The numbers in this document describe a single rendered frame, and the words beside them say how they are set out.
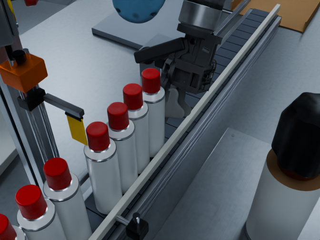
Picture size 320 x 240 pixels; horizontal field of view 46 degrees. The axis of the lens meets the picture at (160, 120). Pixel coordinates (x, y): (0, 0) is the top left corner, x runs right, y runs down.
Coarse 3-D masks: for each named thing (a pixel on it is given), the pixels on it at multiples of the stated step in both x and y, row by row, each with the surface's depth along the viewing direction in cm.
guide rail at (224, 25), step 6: (246, 0) 110; (240, 6) 108; (234, 12) 105; (228, 18) 103; (234, 18) 105; (222, 24) 100; (228, 24) 102; (216, 30) 98; (222, 30) 100; (84, 174) 65; (84, 180) 65
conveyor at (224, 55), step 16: (256, 16) 120; (240, 32) 113; (224, 48) 107; (240, 48) 107; (224, 64) 101; (240, 64) 102; (192, 96) 92; (176, 128) 84; (192, 128) 87; (176, 144) 81; (128, 208) 70; (96, 224) 67
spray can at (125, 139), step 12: (108, 108) 59; (120, 108) 59; (108, 120) 60; (120, 120) 59; (120, 132) 60; (132, 132) 61; (120, 144) 61; (132, 144) 63; (120, 156) 63; (132, 156) 65; (120, 168) 66; (132, 168) 67; (120, 180) 68; (132, 180) 69
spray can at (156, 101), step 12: (144, 72) 65; (156, 72) 65; (144, 84) 66; (156, 84) 65; (144, 96) 67; (156, 96) 67; (156, 108) 68; (156, 120) 70; (156, 132) 72; (156, 144) 75
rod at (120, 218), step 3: (117, 216) 65; (120, 216) 65; (117, 219) 65; (120, 219) 64; (123, 219) 64; (126, 219) 65; (120, 222) 64; (123, 222) 64; (126, 222) 64; (126, 225) 64
